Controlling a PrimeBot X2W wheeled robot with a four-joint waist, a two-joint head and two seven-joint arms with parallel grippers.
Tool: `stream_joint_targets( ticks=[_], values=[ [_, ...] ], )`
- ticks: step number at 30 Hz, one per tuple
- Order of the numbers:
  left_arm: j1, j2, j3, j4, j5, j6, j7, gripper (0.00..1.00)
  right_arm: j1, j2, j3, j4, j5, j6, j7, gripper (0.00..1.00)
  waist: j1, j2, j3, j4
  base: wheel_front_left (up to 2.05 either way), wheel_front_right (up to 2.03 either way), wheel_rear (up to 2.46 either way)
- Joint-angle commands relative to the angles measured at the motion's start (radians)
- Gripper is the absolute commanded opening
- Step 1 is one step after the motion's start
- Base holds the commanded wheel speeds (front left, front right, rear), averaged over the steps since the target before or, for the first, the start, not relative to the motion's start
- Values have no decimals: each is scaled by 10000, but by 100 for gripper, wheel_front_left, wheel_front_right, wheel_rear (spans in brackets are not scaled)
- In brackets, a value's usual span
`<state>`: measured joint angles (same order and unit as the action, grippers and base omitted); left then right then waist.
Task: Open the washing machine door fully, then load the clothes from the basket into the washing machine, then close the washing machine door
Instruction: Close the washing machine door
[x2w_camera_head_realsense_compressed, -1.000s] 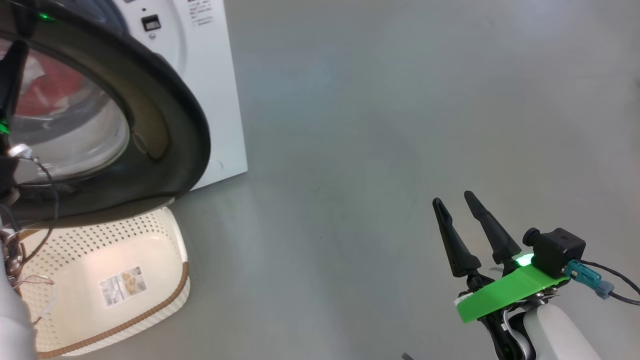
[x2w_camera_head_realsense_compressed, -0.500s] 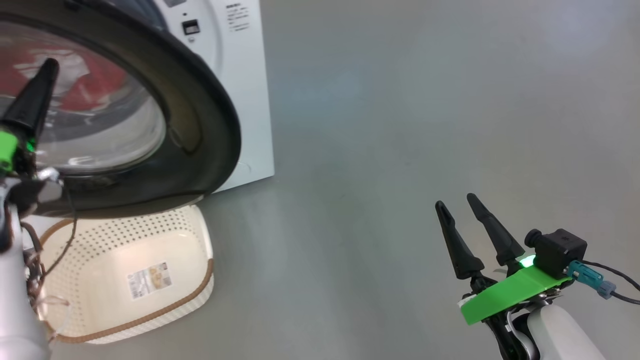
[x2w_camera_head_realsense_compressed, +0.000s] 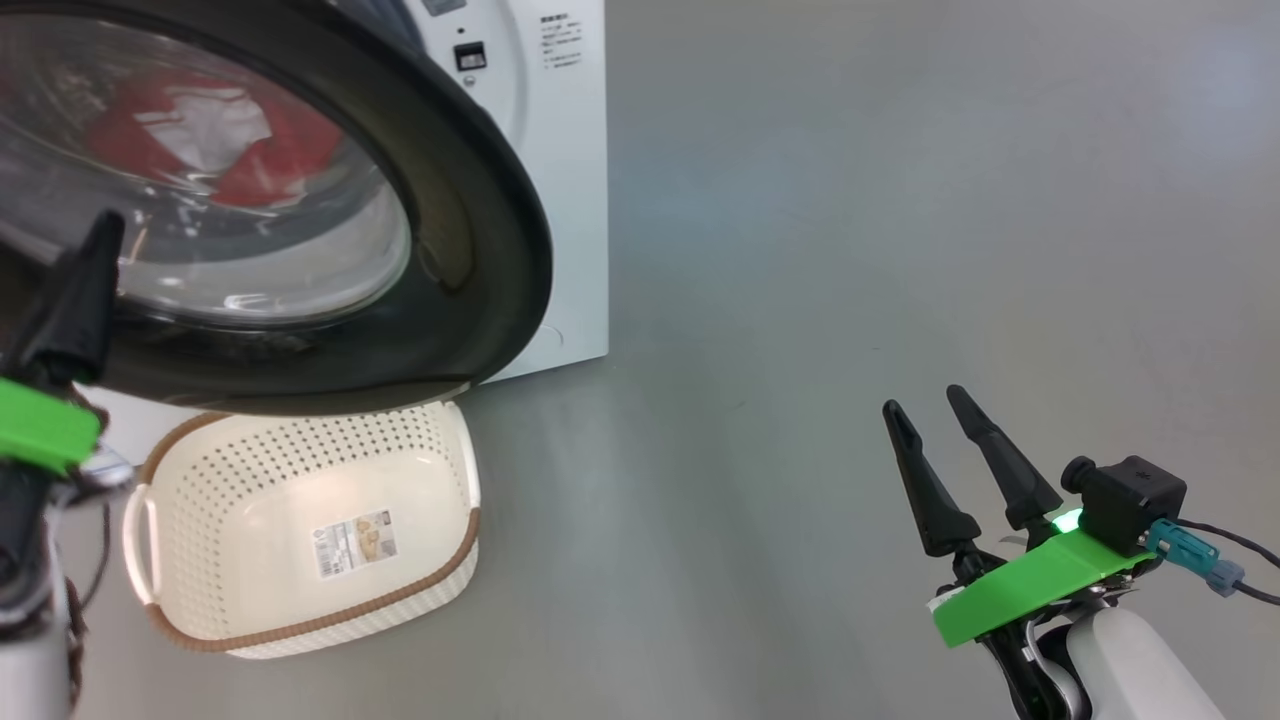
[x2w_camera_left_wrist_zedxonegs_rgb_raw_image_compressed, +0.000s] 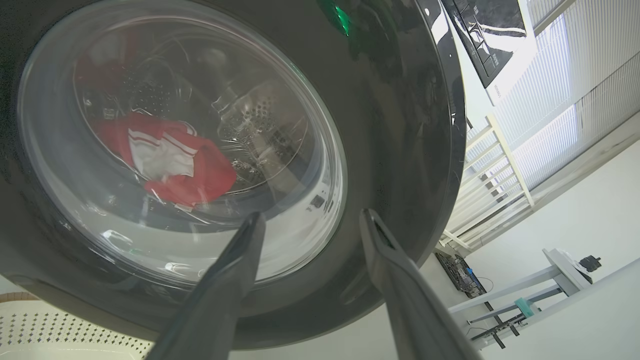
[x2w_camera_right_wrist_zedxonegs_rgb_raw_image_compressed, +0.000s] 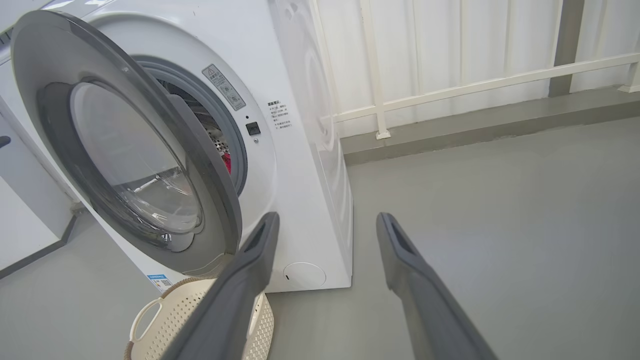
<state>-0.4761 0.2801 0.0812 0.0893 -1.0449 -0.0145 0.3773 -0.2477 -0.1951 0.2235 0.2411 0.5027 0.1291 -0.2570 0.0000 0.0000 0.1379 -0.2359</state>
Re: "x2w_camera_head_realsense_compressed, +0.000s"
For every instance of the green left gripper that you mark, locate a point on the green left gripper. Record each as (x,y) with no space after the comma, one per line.
(40,430)

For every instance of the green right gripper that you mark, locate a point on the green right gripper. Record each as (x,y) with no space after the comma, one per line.
(1040,585)

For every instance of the red garment with white stripes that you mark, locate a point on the red garment with white stripes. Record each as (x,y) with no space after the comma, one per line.
(120,130)

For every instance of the black round glass washer door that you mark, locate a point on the black round glass washer door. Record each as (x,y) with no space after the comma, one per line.
(470,250)

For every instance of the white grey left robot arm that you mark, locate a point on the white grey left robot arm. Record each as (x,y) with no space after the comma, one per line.
(30,660)

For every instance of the black door latch socket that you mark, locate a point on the black door latch socket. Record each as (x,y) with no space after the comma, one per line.
(471,56)

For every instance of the white front-load washing machine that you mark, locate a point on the white front-load washing machine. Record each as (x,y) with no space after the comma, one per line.
(560,200)

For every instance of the cream perforated laundry basket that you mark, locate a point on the cream perforated laundry basket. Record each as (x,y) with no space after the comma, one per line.
(250,470)

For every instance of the paper basket label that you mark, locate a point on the paper basket label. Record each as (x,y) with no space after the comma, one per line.
(354,545)

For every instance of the grey warning label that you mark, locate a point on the grey warning label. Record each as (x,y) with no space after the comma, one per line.
(443,6)

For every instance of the small black text sticker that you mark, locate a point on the small black text sticker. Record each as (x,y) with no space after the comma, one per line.
(560,40)

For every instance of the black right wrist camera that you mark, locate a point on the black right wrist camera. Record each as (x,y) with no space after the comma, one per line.
(1135,500)

